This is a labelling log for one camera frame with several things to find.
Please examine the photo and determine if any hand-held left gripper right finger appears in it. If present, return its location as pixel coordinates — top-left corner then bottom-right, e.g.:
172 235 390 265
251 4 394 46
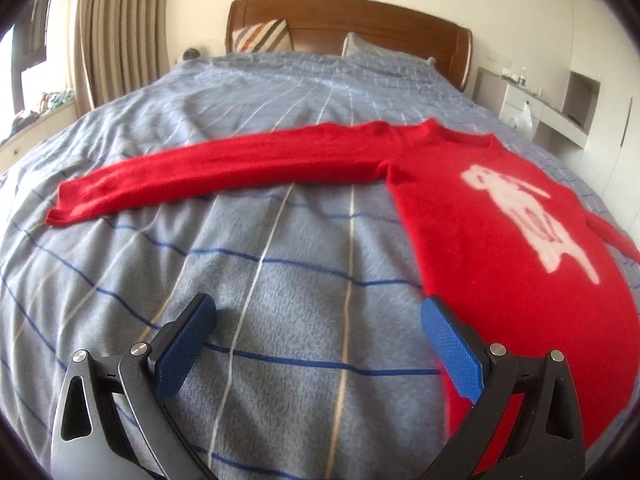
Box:
420 296 586 480

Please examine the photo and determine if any red sweater with white print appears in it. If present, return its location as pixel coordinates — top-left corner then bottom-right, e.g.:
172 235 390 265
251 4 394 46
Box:
46 119 640 476

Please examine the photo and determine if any white pillow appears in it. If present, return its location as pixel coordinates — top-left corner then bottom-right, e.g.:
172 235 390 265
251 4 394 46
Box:
341 32 436 66

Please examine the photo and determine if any beige curtain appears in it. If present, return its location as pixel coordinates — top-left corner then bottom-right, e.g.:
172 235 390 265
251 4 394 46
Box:
47 0 176 111

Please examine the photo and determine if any blue plaid blanket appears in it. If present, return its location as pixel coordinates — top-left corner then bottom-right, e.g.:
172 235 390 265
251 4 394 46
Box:
0 52 640 480

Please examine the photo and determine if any white desk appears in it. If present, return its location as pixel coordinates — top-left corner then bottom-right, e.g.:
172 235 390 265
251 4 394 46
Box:
472 66 601 150

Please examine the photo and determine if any striped pillow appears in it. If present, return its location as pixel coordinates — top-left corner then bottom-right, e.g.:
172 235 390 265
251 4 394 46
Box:
231 19 293 53

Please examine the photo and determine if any white plastic bag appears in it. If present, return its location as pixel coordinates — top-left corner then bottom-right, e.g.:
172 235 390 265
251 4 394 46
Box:
510 101 534 129

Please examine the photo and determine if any beige window bench cabinet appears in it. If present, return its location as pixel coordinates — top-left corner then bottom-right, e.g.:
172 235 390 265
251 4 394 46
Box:
0 105 81 173

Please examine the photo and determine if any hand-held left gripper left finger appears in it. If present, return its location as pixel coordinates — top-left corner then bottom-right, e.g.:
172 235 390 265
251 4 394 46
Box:
51 292 218 480

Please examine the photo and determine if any window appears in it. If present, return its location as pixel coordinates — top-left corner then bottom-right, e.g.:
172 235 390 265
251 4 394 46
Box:
0 0 61 136

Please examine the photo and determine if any white built-in wardrobe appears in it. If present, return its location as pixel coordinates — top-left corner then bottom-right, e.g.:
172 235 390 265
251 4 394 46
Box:
565 0 640 226

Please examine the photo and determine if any colourful clutter pile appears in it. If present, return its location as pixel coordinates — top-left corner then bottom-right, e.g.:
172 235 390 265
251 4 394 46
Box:
0 89 76 142

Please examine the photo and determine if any wooden headboard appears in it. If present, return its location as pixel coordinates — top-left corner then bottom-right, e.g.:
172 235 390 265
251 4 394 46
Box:
226 0 473 92

